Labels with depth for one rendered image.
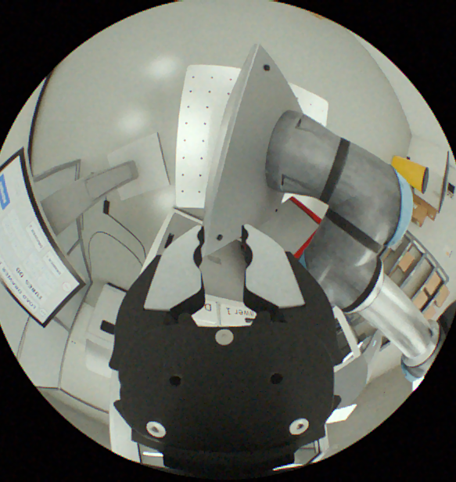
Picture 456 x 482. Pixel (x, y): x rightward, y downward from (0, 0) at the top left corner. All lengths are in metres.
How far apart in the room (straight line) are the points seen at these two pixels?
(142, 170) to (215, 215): 1.15
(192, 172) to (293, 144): 0.30
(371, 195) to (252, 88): 0.18
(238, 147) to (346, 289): 0.23
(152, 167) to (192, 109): 0.87
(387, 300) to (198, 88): 0.60
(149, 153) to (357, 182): 1.21
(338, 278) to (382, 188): 0.14
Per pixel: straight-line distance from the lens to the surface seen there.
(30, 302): 0.69
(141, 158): 1.27
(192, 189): 0.44
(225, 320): 0.70
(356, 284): 0.24
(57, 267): 0.59
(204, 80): 0.47
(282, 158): 0.20
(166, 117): 1.26
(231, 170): 0.15
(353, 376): 1.39
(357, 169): 0.21
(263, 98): 0.18
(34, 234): 0.57
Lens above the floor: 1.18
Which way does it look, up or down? 54 degrees down
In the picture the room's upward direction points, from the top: 171 degrees clockwise
